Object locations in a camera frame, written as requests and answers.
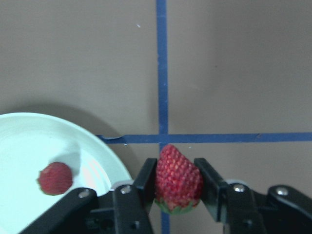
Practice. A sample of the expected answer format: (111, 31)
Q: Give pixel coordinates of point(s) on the red strawberry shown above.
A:
(55, 179)
(178, 182)

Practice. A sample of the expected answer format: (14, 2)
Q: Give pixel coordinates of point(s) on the pale green round plate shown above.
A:
(42, 159)

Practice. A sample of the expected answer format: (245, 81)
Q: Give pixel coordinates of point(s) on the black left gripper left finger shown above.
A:
(122, 210)

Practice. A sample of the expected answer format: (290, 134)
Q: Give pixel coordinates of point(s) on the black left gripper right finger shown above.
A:
(241, 210)

